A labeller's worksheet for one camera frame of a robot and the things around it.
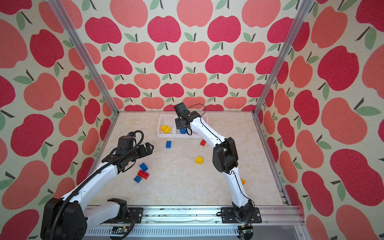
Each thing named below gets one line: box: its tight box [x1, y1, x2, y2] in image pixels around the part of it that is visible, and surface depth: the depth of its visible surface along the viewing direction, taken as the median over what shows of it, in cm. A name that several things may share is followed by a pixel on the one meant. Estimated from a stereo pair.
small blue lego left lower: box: [133, 175, 142, 184], surface depth 87 cm
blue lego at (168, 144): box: [165, 140, 172, 149], surface depth 103 cm
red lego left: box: [137, 170, 150, 180], surface depth 89 cm
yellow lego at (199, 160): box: [195, 156, 204, 165], surface depth 95 cm
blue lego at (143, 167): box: [139, 162, 149, 172], surface depth 90 cm
